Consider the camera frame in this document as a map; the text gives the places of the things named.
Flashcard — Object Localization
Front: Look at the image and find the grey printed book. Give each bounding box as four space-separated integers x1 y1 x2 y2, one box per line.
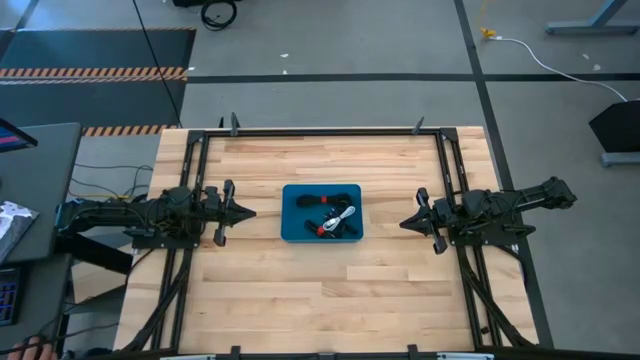
0 199 41 264

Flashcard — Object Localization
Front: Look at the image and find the blue plastic bin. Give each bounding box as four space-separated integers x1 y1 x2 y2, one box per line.
280 183 364 245

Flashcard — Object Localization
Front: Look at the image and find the black mat with hazard stripes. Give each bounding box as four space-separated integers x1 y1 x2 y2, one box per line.
0 27 197 139

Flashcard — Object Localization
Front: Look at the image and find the computer monitor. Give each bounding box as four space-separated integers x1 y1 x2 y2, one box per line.
0 117 40 154

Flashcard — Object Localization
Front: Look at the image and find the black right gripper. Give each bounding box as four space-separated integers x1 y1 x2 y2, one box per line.
399 186 454 256

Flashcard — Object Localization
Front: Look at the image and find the grey side desk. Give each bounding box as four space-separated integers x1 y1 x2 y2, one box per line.
0 122 84 265

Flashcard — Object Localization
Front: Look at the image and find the long black floor cable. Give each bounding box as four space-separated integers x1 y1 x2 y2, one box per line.
131 0 183 129

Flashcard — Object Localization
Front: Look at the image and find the yellow floor cable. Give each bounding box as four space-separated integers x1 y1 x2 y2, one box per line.
477 0 497 41

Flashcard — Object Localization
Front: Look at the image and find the black aluminium table frame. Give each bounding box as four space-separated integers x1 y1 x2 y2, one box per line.
122 127 540 360

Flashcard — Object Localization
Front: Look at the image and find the black box on grey foot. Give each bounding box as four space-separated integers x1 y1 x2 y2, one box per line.
588 99 640 169

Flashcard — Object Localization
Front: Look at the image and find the black cable with red tie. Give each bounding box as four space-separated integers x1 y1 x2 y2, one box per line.
304 218 361 240
295 192 354 210

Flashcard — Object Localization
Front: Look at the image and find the coiled black floor cable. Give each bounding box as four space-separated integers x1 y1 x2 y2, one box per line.
200 0 239 32

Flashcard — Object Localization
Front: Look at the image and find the black keypad device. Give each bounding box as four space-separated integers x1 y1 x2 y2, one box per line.
0 264 25 327

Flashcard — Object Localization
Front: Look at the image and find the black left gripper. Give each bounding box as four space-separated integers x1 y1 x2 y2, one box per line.
201 179 258 248

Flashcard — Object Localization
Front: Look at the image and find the grey desk leg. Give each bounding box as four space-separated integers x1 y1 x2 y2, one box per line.
544 0 640 36

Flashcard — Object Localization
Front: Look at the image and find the person's hand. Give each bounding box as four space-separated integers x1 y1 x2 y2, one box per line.
6 335 59 360

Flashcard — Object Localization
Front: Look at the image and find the white floor cable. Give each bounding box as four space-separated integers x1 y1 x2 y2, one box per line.
492 35 629 104

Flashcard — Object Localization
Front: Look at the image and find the white USB-C cable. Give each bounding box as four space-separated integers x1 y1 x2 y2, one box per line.
321 205 358 232

